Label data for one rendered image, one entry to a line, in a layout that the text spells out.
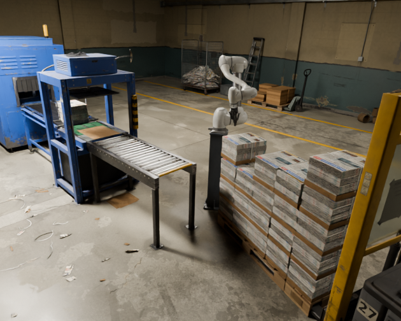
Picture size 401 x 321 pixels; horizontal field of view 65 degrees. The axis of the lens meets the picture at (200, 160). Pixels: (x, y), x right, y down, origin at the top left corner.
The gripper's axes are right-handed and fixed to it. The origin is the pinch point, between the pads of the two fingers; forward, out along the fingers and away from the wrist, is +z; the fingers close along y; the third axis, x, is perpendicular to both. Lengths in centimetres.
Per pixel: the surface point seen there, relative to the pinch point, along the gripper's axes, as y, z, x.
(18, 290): -96, 45, -231
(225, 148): 0.7, 14.8, -26.5
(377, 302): 155, -6, -142
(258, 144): 32.0, 10.7, -14.1
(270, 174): 64, -2, -64
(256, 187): 51, 20, -63
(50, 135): -228, 21, -78
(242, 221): 37, 68, -70
